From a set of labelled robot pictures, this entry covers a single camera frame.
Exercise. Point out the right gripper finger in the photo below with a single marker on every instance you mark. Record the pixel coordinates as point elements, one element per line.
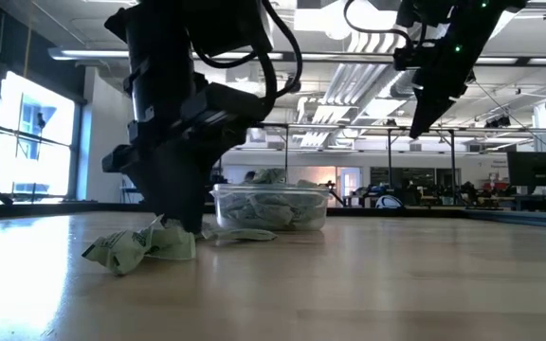
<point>424,109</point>
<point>443,104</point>

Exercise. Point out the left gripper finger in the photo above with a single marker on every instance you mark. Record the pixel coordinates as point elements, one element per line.
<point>199,189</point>
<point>164,189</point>

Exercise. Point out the green white sweetener packet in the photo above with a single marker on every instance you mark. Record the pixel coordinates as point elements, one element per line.
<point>273,214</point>
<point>116,251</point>
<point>310,210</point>
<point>268,176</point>
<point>247,234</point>
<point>237,204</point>
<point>174,244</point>

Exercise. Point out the clear plastic bin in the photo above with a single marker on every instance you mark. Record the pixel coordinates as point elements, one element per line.
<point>273,188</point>

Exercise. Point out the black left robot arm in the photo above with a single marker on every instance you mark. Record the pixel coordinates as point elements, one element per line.
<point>159,28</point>

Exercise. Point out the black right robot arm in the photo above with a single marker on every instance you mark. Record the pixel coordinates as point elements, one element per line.
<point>507,4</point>

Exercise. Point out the person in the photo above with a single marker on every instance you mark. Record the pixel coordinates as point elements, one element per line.
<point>249,176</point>

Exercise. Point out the black metal gantry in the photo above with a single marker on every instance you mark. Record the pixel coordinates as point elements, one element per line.
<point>389,161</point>

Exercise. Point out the white ceiling ducts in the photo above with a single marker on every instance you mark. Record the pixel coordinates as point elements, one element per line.
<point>358,78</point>

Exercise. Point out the white door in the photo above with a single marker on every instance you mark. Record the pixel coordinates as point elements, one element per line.
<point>350,180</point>

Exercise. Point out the black computer monitor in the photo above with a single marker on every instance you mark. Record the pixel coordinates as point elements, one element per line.
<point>536,168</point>

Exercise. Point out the large bright window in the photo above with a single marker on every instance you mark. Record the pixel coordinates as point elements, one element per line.
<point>36,161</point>

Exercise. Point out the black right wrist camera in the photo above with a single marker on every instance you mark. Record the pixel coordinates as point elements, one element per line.
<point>403,59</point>

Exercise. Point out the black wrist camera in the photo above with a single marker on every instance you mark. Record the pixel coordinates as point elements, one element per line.
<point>230,102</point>
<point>403,59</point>

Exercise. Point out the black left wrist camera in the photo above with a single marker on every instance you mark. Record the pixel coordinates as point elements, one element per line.
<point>230,102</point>

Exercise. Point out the black aluminium table frame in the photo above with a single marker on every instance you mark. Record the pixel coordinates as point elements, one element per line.
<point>64,208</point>

